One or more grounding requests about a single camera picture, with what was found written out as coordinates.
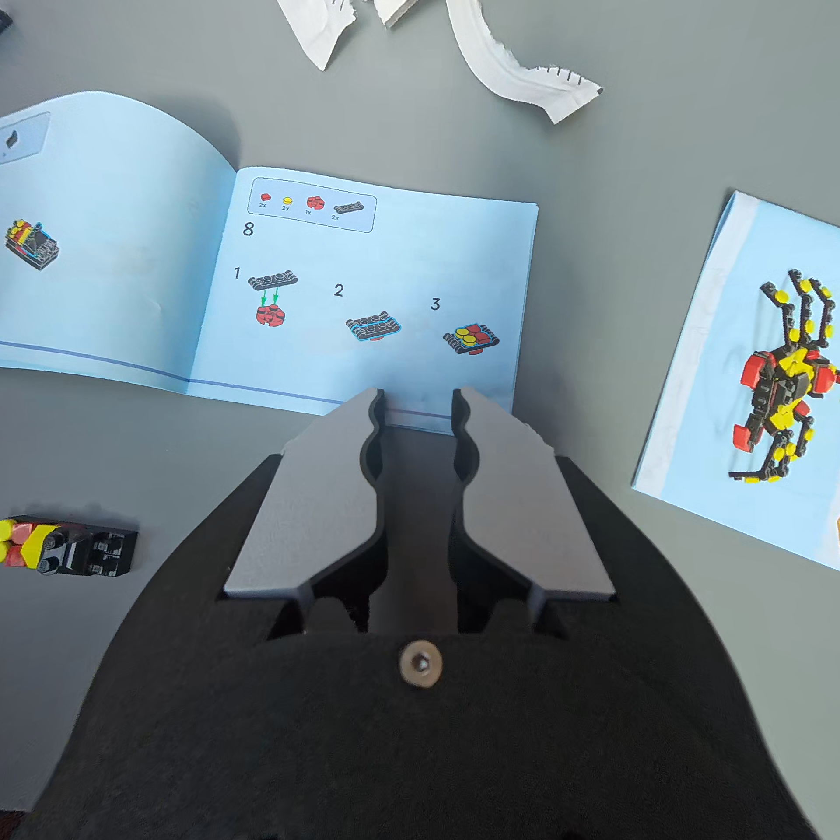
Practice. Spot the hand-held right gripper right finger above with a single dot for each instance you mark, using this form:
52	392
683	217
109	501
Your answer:
525	505

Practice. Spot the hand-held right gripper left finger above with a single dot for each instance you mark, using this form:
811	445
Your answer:
308	499

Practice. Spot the blue spider picture leaflet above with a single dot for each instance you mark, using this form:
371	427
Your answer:
709	407

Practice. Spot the black yellow red brick body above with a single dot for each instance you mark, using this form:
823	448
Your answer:
72	546

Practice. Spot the open blue instruction booklet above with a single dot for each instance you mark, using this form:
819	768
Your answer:
131	197

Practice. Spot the torn white paper bag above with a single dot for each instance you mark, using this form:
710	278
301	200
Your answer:
403	10
518	72
321	26

